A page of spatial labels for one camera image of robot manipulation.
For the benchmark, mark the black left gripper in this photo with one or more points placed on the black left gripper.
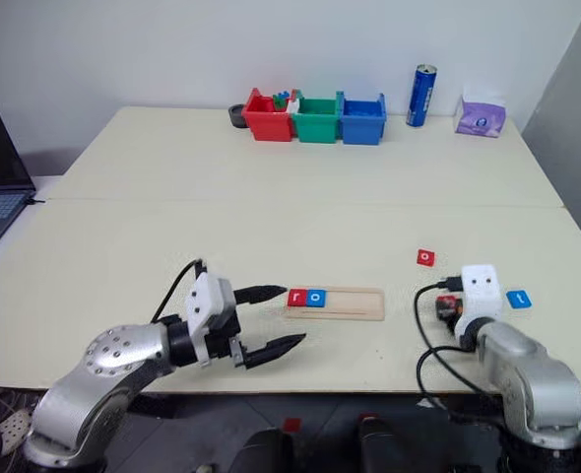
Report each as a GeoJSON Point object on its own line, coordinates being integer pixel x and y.
{"type": "Point", "coordinates": [216, 342]}

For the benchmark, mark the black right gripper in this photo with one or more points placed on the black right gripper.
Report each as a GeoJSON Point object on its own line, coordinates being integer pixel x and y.
{"type": "Point", "coordinates": [457, 320]}

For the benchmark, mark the red letter b block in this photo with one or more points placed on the red letter b block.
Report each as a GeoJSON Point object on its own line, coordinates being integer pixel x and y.
{"type": "Point", "coordinates": [449, 301]}

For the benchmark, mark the red letter o block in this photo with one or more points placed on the red letter o block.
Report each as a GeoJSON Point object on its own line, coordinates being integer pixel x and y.
{"type": "Point", "coordinates": [426, 257]}

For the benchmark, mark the blue letter t block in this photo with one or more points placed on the blue letter t block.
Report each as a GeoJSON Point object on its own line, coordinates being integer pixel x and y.
{"type": "Point", "coordinates": [519, 299]}

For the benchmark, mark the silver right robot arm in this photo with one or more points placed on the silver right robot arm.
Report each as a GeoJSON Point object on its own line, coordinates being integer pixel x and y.
{"type": "Point", "coordinates": [527, 374]}

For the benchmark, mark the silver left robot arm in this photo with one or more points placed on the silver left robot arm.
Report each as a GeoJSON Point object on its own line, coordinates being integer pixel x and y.
{"type": "Point", "coordinates": [118, 355]}

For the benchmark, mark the red letter r block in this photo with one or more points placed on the red letter r block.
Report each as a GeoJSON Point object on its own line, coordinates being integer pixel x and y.
{"type": "Point", "coordinates": [297, 298]}

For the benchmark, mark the blue letter o block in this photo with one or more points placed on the blue letter o block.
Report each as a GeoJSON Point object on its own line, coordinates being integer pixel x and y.
{"type": "Point", "coordinates": [316, 297]}

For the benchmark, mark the wooden letter tray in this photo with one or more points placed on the wooden letter tray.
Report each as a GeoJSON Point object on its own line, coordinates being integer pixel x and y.
{"type": "Point", "coordinates": [354, 308]}

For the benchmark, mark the dark rounded shape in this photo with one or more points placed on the dark rounded shape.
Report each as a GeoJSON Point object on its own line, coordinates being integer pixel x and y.
{"type": "Point", "coordinates": [263, 451]}
{"type": "Point", "coordinates": [386, 443]}

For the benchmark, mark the red plastic bin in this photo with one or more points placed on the red plastic bin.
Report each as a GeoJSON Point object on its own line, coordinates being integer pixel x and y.
{"type": "Point", "coordinates": [268, 123]}

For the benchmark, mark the purple tissue pack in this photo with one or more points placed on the purple tissue pack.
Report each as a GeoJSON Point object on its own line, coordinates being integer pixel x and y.
{"type": "Point", "coordinates": [480, 118]}

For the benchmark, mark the green plastic bin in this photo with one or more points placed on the green plastic bin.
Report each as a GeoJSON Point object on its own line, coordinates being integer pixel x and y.
{"type": "Point", "coordinates": [315, 125]}

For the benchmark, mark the blue plastic bin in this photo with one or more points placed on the blue plastic bin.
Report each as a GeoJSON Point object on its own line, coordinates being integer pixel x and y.
{"type": "Point", "coordinates": [363, 125]}

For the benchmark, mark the black round holder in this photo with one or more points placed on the black round holder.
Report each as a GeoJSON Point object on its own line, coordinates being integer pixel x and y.
{"type": "Point", "coordinates": [235, 118]}

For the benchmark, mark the white plastic piece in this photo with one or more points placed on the white plastic piece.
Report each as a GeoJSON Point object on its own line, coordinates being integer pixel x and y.
{"type": "Point", "coordinates": [293, 106]}

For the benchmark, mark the blue drink can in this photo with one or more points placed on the blue drink can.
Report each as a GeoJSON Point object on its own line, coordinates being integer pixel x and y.
{"type": "Point", "coordinates": [420, 96]}

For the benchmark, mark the green toy brick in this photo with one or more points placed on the green toy brick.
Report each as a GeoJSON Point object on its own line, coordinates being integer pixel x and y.
{"type": "Point", "coordinates": [279, 102]}

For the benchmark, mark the white power strip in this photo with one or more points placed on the white power strip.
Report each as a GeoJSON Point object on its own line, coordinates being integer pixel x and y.
{"type": "Point", "coordinates": [16, 431]}

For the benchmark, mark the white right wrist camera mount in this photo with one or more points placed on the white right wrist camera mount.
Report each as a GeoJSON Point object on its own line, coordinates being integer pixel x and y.
{"type": "Point", "coordinates": [480, 295]}

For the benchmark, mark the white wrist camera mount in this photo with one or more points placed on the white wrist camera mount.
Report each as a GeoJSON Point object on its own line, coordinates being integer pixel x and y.
{"type": "Point", "coordinates": [203, 300]}
{"type": "Point", "coordinates": [480, 295]}

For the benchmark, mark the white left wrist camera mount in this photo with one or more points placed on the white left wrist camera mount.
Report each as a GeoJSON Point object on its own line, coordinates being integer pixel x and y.
{"type": "Point", "coordinates": [203, 300]}

